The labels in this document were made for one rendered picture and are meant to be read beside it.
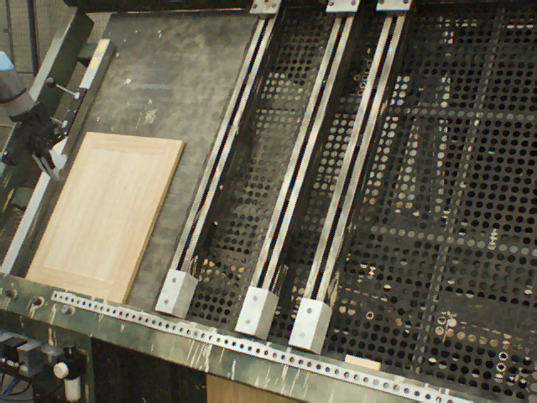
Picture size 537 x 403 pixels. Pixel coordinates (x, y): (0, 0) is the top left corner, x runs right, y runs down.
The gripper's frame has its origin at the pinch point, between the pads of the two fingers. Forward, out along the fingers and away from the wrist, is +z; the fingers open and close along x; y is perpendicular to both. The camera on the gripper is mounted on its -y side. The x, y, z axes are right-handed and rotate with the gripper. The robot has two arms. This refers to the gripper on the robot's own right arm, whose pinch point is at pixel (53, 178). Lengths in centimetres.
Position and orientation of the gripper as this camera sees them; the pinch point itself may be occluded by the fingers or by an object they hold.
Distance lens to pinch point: 191.3
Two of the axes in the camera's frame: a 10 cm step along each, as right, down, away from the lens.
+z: 3.1, 7.8, 5.4
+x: -7.4, -1.6, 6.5
